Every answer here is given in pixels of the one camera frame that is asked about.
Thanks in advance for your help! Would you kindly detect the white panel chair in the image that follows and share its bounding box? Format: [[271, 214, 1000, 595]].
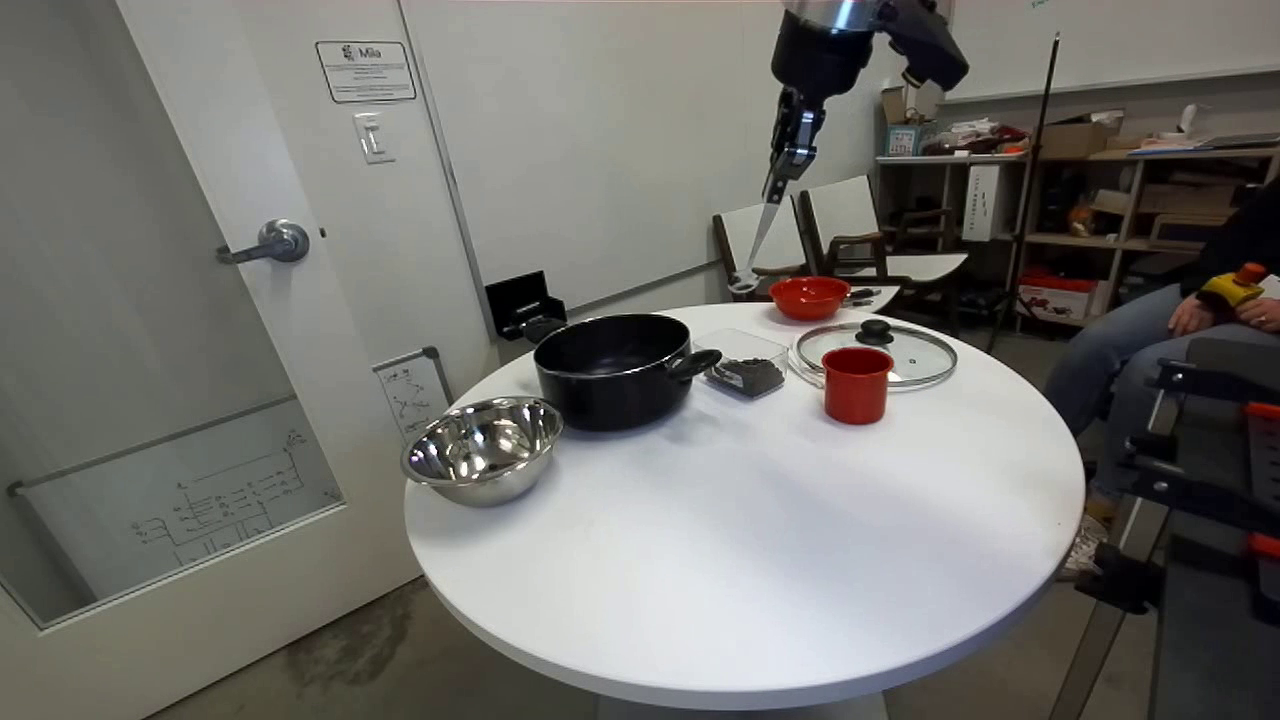
[[795, 174, 897, 279], [713, 198, 810, 301]]

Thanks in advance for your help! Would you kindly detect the stainless steel mixing bowl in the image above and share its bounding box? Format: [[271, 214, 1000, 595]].
[[398, 394, 566, 510]]

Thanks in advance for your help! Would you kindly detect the glass pot lid black knob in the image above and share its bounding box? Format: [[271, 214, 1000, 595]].
[[787, 318, 959, 395]]

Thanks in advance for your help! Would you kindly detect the white wall sign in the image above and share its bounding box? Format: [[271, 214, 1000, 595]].
[[312, 36, 418, 109]]

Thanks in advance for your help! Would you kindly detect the wooden storage shelf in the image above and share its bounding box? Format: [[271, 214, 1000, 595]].
[[870, 113, 1280, 331]]

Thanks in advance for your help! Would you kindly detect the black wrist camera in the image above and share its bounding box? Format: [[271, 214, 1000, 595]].
[[874, 0, 976, 98]]

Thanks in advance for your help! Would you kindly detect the seated person in jeans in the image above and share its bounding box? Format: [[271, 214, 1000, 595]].
[[1045, 174, 1280, 515]]

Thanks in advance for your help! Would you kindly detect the black robot cart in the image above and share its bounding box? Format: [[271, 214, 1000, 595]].
[[1076, 331, 1280, 720]]

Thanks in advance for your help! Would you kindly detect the black tripod pole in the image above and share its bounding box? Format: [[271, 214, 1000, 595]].
[[1004, 36, 1067, 356]]

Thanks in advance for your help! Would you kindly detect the silver door lever handle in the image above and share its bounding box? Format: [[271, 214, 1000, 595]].
[[214, 215, 312, 269]]

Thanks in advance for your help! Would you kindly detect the red plastic bowl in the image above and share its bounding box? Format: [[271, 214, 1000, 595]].
[[767, 273, 852, 325]]

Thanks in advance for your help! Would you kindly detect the yellow hand controller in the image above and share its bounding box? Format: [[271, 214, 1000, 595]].
[[1191, 261, 1264, 325]]

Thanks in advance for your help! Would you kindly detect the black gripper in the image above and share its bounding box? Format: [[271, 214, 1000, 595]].
[[765, 8, 880, 210]]

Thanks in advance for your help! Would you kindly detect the white light switch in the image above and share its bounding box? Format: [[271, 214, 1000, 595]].
[[350, 109, 398, 169]]

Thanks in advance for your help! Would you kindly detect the red metal cup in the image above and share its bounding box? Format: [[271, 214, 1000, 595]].
[[821, 345, 897, 428]]

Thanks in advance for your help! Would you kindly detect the orange black clamp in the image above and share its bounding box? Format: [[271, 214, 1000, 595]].
[[1156, 361, 1280, 433], [1131, 456, 1280, 570]]

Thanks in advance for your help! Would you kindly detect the white door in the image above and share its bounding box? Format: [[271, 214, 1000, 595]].
[[0, 0, 501, 720]]

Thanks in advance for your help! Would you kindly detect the white low side table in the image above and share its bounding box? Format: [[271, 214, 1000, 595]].
[[874, 247, 973, 290]]

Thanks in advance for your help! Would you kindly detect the black cooking pot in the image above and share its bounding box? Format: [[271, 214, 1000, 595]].
[[531, 311, 723, 433]]

